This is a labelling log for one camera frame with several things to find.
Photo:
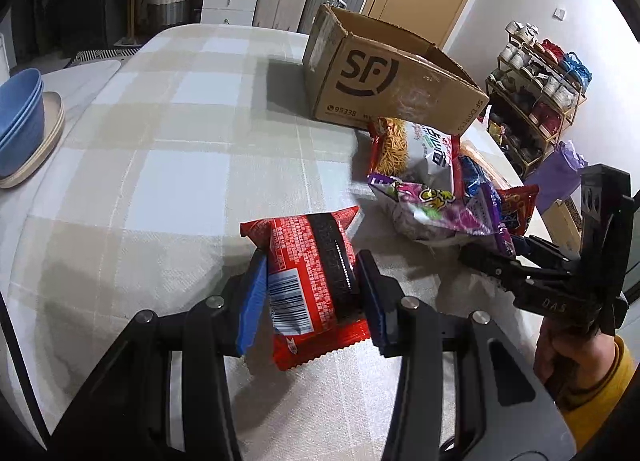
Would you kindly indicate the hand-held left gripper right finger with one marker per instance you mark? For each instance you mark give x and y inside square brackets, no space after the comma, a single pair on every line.
[375,306]

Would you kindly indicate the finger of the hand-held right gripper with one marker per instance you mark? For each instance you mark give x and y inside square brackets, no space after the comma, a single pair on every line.
[545,248]
[495,266]

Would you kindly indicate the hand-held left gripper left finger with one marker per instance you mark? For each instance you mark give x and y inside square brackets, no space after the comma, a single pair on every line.
[250,301]

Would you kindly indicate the blue snack packet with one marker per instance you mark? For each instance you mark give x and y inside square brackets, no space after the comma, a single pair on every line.
[472,176]

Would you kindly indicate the cardboard box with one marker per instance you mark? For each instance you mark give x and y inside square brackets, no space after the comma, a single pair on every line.
[360,76]

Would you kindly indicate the person's right forearm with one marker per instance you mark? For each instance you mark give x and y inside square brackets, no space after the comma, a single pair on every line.
[610,401]

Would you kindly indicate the person's right hand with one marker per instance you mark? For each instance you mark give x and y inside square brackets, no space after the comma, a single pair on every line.
[575,366]

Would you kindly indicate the small dark red snack packet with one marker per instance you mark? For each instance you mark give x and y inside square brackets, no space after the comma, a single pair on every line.
[520,206]

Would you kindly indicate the purple plastic bag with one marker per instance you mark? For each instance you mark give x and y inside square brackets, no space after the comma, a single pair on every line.
[555,176]

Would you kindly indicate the purple snack packet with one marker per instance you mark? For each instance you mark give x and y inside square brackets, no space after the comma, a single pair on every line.
[450,216]

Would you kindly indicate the orange snack packet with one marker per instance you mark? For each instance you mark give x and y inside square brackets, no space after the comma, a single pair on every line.
[487,161]

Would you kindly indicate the shoe rack with shoes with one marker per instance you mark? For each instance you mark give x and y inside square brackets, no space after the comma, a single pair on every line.
[540,91]

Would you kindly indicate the white red noodle snack packet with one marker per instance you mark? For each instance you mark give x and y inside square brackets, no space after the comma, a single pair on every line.
[415,146]

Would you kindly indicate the checkered tablecloth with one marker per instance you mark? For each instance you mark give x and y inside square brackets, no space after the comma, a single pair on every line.
[175,141]

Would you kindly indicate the beige plate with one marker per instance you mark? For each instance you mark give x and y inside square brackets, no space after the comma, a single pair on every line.
[47,126]

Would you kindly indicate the striped floor mat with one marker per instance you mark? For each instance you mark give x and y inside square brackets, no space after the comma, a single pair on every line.
[100,55]

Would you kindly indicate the blue bowl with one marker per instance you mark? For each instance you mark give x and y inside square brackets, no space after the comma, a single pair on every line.
[17,116]

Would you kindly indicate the woven storage basket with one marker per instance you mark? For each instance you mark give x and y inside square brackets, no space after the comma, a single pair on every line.
[170,3]

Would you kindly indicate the white light switch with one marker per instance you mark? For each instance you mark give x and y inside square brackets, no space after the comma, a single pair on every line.
[560,13]

